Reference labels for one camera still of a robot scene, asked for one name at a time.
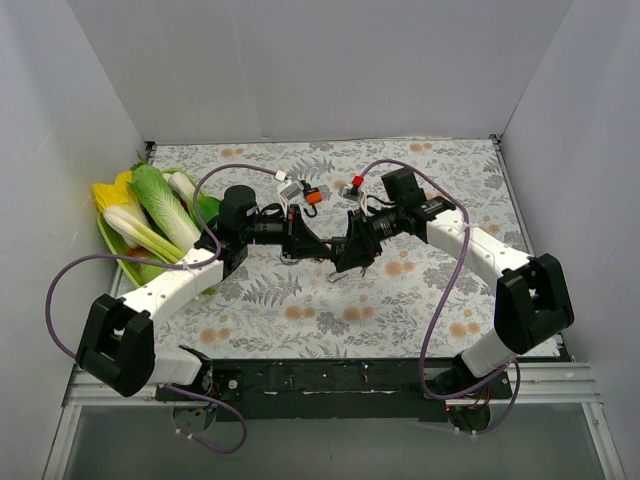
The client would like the black Kaijing padlock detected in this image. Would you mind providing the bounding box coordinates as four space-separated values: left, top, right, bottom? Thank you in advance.
326 237 347 257

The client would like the orange and black padlock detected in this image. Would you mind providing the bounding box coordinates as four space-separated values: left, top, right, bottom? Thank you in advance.
303 186 323 218

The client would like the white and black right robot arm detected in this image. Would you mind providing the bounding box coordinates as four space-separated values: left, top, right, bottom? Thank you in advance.
331 163 575 399

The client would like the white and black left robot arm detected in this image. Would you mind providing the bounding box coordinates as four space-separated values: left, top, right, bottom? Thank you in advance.
76 185 331 400

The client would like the floral patterned table mat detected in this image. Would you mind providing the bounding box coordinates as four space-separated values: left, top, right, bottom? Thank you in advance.
153 138 526 359

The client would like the small brass padlock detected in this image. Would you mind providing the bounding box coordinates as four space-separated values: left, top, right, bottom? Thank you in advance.
326 272 348 283

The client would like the bok choy toy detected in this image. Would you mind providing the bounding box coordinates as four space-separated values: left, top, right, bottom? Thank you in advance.
165 171 220 227

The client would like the napa cabbage toy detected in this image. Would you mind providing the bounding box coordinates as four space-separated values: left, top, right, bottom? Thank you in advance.
130 164 200 252

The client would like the green vegetable tray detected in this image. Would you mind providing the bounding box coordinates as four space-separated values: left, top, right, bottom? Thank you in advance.
96 167 221 293

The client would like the yellow-leaf cabbage toy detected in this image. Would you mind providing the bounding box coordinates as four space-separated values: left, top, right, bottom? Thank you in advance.
92 170 185 264

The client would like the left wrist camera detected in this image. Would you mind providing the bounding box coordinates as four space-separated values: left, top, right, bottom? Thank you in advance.
274 170 303 212

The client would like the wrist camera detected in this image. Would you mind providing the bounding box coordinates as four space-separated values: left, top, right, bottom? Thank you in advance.
339 175 368 214
274 170 303 212

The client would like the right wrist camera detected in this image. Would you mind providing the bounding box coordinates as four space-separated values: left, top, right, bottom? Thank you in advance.
339 175 368 214

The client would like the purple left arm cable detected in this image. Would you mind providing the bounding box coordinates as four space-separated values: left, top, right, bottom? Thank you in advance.
45 163 286 455

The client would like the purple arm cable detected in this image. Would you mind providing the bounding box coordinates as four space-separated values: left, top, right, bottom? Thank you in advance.
45 163 286 455
360 158 522 435

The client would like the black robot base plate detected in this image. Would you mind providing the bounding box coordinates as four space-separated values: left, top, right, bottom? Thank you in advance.
154 357 519 424

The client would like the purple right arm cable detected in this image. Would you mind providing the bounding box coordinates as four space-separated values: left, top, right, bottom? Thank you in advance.
360 158 522 435

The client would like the aluminium frame rail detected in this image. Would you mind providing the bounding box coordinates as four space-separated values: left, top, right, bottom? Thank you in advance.
44 359 624 479

